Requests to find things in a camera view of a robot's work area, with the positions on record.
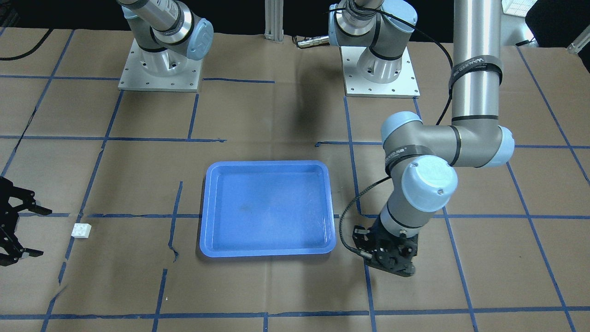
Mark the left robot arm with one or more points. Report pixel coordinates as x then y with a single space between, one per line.
421 159

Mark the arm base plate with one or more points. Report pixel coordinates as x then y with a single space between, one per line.
368 76
165 71

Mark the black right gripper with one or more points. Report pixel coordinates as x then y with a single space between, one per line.
6 216

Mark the brown paper table cover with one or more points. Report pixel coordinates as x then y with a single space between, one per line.
509 252

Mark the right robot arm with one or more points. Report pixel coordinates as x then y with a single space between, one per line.
170 44

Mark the white toy block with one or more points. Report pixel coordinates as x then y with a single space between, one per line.
81 231

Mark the aluminium frame post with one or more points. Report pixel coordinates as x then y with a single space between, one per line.
273 13

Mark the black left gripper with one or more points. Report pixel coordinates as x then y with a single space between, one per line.
361 238

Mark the blue plastic tray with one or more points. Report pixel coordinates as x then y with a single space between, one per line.
258 208

